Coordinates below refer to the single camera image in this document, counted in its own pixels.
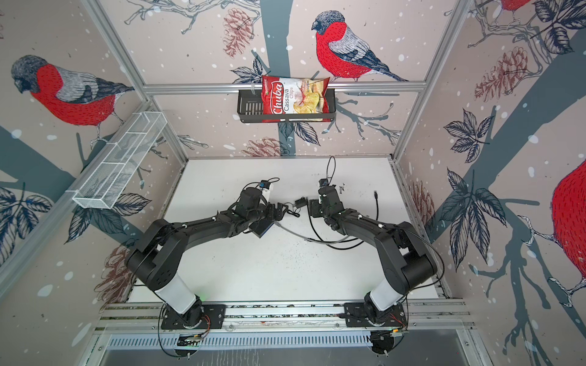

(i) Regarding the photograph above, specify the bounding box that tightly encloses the grey ethernet cable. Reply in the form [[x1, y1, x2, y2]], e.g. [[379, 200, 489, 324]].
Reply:
[[274, 222, 358, 246]]

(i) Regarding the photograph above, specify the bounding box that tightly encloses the black power adapter with cord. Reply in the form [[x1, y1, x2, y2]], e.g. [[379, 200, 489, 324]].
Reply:
[[285, 198, 308, 217]]

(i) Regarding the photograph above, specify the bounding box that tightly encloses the black ethernet cable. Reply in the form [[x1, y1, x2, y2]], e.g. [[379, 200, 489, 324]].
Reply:
[[306, 191, 380, 251]]

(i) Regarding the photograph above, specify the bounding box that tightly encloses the black network switch box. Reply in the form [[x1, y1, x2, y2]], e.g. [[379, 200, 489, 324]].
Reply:
[[249, 218, 275, 239]]

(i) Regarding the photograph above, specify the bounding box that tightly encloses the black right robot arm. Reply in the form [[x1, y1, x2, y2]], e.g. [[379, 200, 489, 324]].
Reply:
[[309, 178, 437, 324]]

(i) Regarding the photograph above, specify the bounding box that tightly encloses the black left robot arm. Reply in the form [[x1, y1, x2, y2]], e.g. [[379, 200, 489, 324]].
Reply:
[[125, 188, 289, 326]]

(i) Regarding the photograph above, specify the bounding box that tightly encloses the red cassava chips bag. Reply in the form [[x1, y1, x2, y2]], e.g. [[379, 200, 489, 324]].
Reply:
[[261, 76, 334, 121]]

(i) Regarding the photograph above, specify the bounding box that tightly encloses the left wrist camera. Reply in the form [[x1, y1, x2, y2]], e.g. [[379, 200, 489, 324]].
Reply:
[[256, 180, 273, 201]]

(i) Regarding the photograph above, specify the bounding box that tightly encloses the black wall basket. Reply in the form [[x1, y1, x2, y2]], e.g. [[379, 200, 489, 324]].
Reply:
[[237, 88, 337, 124]]

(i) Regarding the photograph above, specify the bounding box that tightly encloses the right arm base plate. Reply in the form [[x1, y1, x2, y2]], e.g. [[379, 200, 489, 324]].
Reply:
[[338, 302, 408, 328]]

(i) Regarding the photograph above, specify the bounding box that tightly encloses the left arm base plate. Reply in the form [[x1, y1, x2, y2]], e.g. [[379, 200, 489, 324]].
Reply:
[[160, 303, 227, 330]]

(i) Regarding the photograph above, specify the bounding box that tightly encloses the white wire mesh shelf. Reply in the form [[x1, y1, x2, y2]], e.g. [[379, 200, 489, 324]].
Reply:
[[73, 111, 167, 209]]

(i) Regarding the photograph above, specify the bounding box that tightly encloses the aluminium mounting rail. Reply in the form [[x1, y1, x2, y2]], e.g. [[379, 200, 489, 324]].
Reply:
[[92, 299, 476, 333]]

